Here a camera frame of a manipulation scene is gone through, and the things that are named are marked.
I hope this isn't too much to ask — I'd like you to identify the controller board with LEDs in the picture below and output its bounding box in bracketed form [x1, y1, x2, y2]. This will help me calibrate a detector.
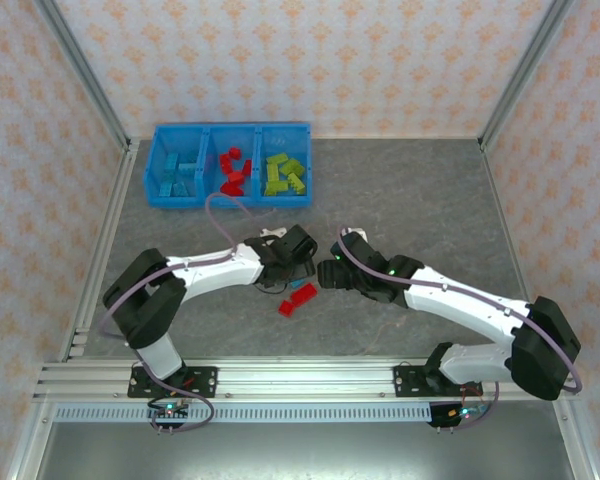
[147, 399, 192, 432]
[427, 401, 487, 430]

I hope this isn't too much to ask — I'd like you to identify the blue three-compartment plastic bin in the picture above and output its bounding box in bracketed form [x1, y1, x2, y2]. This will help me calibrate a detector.
[143, 121, 315, 210]

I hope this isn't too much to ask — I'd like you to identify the grey metal lower panel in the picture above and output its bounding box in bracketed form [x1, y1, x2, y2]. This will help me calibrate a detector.
[34, 422, 581, 480]

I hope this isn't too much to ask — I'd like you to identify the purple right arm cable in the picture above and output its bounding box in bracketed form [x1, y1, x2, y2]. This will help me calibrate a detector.
[337, 227, 584, 432]

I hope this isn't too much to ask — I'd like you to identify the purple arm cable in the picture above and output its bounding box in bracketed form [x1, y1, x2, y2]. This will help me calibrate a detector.
[337, 227, 584, 432]
[99, 194, 271, 434]

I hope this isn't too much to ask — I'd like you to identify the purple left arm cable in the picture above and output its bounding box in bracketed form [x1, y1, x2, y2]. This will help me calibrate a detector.
[99, 194, 271, 434]

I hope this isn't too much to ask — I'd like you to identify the wide aluminium mounting rail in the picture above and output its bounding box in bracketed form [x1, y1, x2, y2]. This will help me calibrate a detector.
[32, 356, 579, 403]

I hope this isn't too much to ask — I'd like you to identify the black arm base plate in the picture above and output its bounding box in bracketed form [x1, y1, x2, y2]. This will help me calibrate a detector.
[127, 366, 219, 399]
[393, 364, 484, 400]

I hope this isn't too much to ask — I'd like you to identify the grey slotted cable duct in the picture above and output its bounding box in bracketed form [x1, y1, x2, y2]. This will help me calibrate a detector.
[53, 404, 435, 425]

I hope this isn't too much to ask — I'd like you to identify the aluminium side rail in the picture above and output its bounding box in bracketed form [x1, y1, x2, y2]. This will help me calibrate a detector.
[59, 138, 142, 362]
[478, 138, 539, 301]

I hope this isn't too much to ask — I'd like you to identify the aluminium frame post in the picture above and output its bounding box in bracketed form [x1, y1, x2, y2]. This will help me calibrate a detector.
[32, 0, 134, 149]
[478, 0, 576, 149]

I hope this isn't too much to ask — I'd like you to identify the aluminium lower frame rail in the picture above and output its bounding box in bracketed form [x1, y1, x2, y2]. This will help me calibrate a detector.
[4, 399, 56, 480]
[553, 399, 600, 480]

